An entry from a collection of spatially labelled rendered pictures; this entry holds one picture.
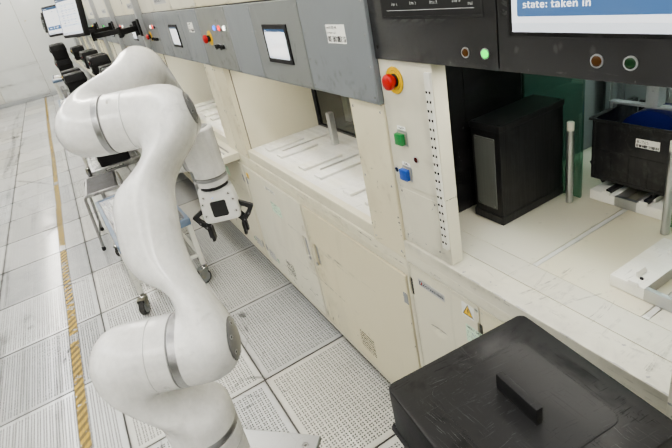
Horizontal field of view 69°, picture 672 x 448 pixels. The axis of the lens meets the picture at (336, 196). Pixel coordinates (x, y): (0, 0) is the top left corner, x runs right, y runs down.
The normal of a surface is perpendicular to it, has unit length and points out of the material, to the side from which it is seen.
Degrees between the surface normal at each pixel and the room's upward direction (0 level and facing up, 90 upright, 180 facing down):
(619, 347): 0
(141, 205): 62
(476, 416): 0
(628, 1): 90
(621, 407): 0
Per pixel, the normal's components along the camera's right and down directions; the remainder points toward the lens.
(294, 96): 0.50, 0.29
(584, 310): -0.18, -0.88
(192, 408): 0.25, -0.75
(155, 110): 0.00, -0.11
